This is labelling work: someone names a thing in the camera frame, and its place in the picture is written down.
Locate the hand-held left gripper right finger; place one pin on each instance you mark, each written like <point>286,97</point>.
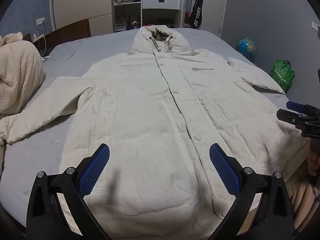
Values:
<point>222,170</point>

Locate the beige sliding door wardrobe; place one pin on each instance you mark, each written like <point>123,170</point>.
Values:
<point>100,0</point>

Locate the cream knitted blanket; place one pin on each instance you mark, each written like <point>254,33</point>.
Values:
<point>17,75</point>

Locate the person's right hand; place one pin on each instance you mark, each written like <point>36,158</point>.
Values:
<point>314,163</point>

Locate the green shopping bag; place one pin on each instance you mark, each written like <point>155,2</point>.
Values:
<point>282,75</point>

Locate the black racket bag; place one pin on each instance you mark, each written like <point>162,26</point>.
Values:
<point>196,15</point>

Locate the blue globe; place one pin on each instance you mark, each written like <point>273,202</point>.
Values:
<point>246,47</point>

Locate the brown wooden bedside table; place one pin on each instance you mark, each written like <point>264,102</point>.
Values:
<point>70,35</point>

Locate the white power strip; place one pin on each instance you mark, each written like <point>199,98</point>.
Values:
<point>37,38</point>

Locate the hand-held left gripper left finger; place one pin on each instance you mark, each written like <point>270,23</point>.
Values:
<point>96,170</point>

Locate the bed with grey sheet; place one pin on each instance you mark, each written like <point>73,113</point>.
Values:
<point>75,50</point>

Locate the stack of folded clothes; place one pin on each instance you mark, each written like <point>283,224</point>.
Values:
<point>121,25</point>

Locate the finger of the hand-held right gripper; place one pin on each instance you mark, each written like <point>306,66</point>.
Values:
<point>295,105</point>
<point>287,116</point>

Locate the white wall socket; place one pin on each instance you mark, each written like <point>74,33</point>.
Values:
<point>40,21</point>

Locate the person's plaid clothing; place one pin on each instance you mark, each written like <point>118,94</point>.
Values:
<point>305,200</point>

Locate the white hooded padded jacket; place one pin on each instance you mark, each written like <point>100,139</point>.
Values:
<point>150,117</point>

